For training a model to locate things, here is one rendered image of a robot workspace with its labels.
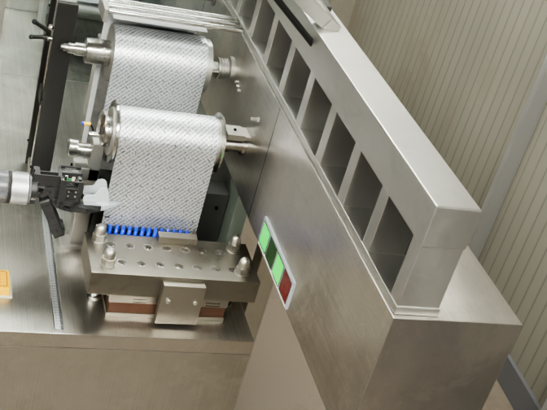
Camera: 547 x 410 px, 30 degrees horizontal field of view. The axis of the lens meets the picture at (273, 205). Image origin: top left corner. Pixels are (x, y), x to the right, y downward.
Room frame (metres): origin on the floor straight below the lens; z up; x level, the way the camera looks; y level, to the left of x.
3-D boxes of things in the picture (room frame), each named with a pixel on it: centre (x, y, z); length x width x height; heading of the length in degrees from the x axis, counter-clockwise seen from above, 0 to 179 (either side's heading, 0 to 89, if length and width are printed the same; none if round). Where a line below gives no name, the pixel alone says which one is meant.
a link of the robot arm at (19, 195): (1.98, 0.57, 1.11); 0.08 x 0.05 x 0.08; 23
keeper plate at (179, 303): (1.92, 0.14, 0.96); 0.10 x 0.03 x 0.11; 113
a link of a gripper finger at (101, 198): (2.03, 0.39, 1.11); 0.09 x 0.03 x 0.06; 112
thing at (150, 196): (2.10, 0.27, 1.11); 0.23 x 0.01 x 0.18; 113
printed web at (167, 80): (2.28, 0.35, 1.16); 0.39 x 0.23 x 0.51; 23
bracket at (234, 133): (2.22, 0.14, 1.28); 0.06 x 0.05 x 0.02; 113
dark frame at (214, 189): (2.21, 0.28, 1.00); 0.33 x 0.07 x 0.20; 113
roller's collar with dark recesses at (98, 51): (2.33, 0.53, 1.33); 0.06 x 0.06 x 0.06; 23
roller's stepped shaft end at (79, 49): (2.30, 0.58, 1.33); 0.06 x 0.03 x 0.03; 113
